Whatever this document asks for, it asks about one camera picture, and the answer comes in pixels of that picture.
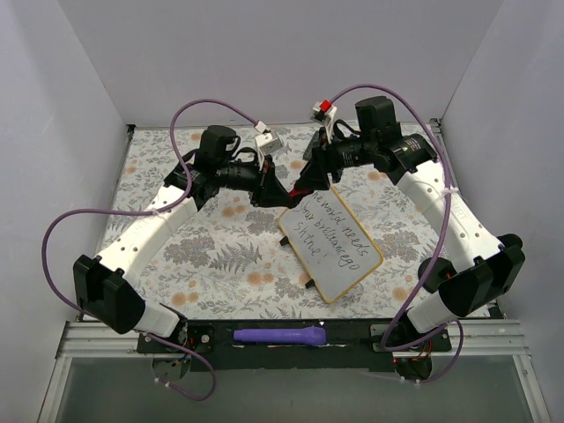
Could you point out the dark grey studded baseplate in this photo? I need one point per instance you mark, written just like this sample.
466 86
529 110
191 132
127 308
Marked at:
311 144

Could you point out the purple marker pen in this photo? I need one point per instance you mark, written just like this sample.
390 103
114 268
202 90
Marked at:
310 336

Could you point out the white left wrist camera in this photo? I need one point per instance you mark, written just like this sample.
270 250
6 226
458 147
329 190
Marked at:
267 141

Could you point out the red black felt eraser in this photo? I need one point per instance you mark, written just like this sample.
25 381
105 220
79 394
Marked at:
298 194

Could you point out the aluminium frame rail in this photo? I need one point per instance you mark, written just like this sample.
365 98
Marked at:
96 340

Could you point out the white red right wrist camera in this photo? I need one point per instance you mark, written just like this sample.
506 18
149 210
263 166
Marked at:
323 112

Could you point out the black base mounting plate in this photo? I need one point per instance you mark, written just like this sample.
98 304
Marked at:
353 343

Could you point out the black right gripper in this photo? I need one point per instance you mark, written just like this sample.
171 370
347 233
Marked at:
322 159

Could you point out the yellow framed small whiteboard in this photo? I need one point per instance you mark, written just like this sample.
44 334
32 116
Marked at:
333 246

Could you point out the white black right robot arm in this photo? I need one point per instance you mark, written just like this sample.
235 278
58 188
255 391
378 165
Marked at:
480 267

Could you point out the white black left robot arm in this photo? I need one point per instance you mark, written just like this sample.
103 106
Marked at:
106 285

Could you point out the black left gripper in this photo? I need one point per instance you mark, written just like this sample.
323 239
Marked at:
265 180

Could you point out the black round stand base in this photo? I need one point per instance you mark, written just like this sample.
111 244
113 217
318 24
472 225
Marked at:
441 271

